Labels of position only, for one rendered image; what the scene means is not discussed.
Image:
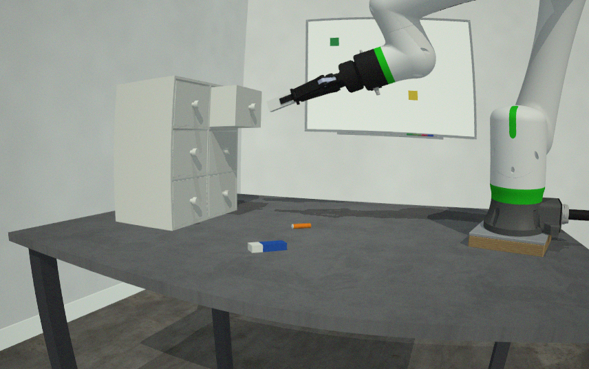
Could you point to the blue and white eraser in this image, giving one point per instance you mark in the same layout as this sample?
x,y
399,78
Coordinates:
x,y
257,247

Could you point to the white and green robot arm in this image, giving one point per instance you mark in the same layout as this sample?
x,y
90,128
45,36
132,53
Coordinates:
x,y
520,133

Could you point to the white small chest of drawers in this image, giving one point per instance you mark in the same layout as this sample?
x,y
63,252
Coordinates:
x,y
143,149

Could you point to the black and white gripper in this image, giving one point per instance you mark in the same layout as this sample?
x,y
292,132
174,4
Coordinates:
x,y
321,85

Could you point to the orange battery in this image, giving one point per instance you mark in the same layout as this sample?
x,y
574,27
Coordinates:
x,y
300,226

